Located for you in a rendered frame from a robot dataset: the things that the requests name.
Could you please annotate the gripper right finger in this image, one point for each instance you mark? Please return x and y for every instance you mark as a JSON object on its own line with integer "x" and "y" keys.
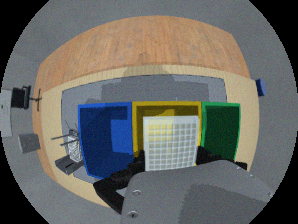
{"x": 205, "y": 156}

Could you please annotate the grey flat base plate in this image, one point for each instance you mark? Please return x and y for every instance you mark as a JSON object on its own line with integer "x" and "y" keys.
{"x": 156, "y": 87}

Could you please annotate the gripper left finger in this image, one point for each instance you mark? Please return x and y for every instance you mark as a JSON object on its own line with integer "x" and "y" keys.
{"x": 107, "y": 187}

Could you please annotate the white well plate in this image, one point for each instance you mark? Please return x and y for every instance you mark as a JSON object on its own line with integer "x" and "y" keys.
{"x": 186, "y": 135}
{"x": 74, "y": 149}

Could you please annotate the yellow open bin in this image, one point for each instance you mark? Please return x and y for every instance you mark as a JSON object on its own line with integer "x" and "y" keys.
{"x": 160, "y": 108}

